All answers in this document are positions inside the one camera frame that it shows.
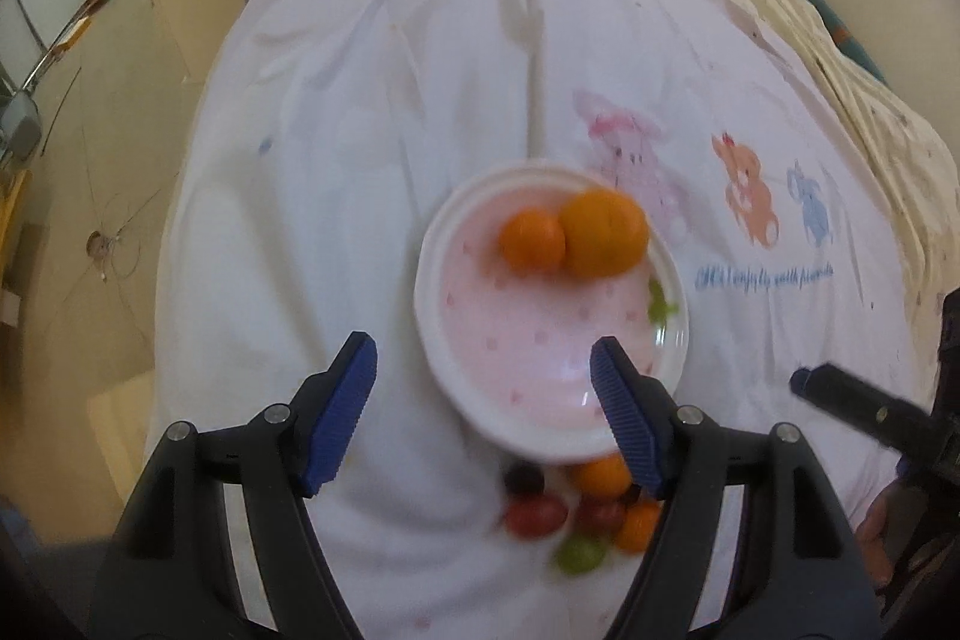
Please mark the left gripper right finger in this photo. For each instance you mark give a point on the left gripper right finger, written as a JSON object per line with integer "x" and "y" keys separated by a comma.
{"x": 798, "y": 572}

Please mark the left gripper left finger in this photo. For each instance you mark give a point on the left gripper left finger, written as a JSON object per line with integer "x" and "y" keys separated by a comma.
{"x": 169, "y": 572}

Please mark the small mandarin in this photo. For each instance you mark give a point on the small mandarin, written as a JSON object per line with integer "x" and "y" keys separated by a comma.
{"x": 639, "y": 525}
{"x": 533, "y": 242}
{"x": 605, "y": 478}

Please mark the red cherry tomato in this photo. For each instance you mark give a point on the red cherry tomato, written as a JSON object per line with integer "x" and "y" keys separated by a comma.
{"x": 599, "y": 517}
{"x": 535, "y": 516}

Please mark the green tomato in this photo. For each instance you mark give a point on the green tomato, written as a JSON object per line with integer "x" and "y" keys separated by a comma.
{"x": 580, "y": 554}

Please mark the large orange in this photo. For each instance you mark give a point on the large orange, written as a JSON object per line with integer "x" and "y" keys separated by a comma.
{"x": 606, "y": 234}

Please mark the person right hand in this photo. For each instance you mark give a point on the person right hand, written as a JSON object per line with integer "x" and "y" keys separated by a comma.
{"x": 870, "y": 536}

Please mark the pink strawberry ceramic plate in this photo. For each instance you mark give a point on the pink strawberry ceramic plate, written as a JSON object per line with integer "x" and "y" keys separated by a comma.
{"x": 511, "y": 353}

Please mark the cream patterned duvet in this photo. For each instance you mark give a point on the cream patterned duvet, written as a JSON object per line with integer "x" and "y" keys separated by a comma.
{"x": 908, "y": 158}

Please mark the teal pillow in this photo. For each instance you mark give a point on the teal pillow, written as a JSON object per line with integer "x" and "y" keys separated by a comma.
{"x": 844, "y": 41}

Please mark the white cartoon bed sheet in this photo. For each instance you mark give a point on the white cartoon bed sheet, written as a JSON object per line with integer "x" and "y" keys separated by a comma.
{"x": 329, "y": 133}

